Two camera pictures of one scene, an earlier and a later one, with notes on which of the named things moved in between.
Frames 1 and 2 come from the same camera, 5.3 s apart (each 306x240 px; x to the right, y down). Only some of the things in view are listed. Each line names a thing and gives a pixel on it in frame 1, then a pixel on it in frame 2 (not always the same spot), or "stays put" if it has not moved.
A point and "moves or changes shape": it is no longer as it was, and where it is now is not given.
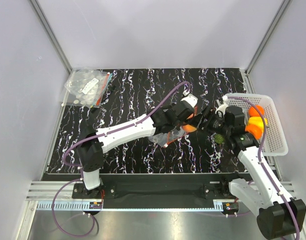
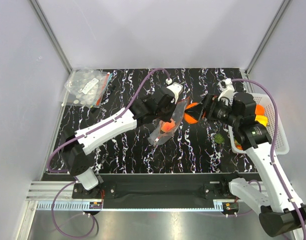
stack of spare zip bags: (86, 87) stays put
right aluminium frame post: (275, 21) stays put
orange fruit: (252, 112) stays put
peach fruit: (189, 128) moves or changes shape
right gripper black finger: (200, 122) → (197, 109)
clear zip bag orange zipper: (164, 138) moves or changes shape
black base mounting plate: (157, 190) stays put
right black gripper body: (214, 123) → (218, 111)
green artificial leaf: (218, 138) stays put
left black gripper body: (175, 124) → (166, 114)
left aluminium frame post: (51, 36) stays put
